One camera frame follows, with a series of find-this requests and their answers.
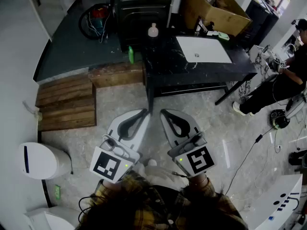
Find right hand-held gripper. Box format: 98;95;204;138
160;109;218;178

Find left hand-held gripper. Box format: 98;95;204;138
89;108;151;184

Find white bottle with cork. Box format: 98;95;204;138
147;23;159;38

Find person's right forearm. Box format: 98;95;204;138
186;172;218;197

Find person's left forearm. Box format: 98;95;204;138
94;173;137;202

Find black table top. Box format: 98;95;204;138
142;31;258;82

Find white sink basin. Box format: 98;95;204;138
175;35;233;64

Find person's light trouser legs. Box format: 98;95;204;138
135;159;185;184

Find wooden plank steps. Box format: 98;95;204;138
35;61;145;132

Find person's torso in plaid shirt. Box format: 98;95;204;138
79;173;249;230

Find white round bin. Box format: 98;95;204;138
16;142;73;180

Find green soap dish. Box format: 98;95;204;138
216;31;230;42

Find metal faucet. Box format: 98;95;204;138
193;15;213;37

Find white marble table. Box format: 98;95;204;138
237;44;287;105

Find white plastic appliance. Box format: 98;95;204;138
23;206;83;230

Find grey stacked laundry machine tower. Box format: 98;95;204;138
112;0;174;54

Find white cabinet with black marks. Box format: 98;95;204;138
239;173;303;230

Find large cardboard box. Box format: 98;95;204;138
179;0;253;37

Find white cylinder tank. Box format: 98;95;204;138
167;0;187;29

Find white door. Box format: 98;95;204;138
23;0;53;42

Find black floor cable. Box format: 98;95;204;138
224;127;276;196

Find white wall plug with cable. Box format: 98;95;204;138
22;100;43;121

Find black headset on cable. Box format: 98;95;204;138
268;108;291;130

